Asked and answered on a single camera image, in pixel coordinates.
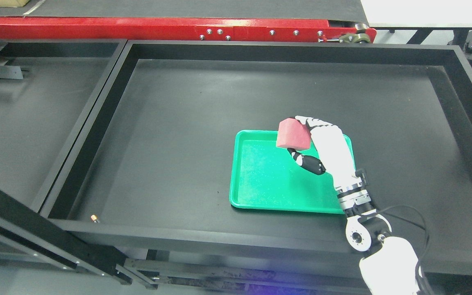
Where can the pink foam block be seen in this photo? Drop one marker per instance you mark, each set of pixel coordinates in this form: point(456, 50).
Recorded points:
point(293, 135)

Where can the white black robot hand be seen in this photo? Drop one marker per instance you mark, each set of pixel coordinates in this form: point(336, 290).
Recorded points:
point(333, 152)

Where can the black metal shelf left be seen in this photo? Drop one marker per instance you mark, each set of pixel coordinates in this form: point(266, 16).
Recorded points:
point(41, 117)

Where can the green plastic tray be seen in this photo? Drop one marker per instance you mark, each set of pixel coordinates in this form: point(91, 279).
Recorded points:
point(265, 177)

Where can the red conveyor frame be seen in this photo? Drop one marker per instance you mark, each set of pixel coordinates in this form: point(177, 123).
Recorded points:
point(180, 29)

